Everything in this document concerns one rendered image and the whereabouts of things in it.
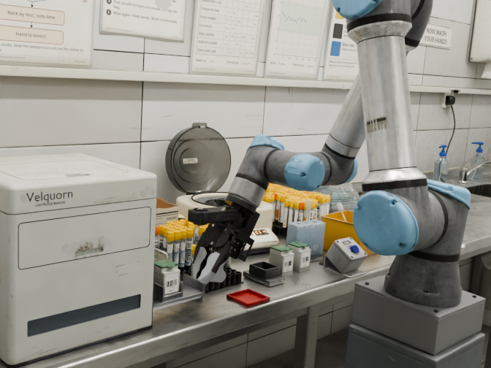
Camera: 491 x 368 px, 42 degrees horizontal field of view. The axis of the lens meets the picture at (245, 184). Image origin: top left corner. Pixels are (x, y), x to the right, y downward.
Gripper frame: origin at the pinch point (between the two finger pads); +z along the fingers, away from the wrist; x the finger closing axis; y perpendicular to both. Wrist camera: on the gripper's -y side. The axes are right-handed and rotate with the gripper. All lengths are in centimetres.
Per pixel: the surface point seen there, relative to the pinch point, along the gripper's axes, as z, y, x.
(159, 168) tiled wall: -28, 23, 60
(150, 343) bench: 13.4, -12.4, -8.5
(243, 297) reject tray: -1.8, 12.2, -3.0
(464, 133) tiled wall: -132, 190, 60
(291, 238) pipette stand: -21.8, 34.8, 10.1
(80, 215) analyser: -1.7, -35.6, -4.5
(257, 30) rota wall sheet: -86, 33, 58
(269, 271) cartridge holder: -10.0, 20.5, 0.4
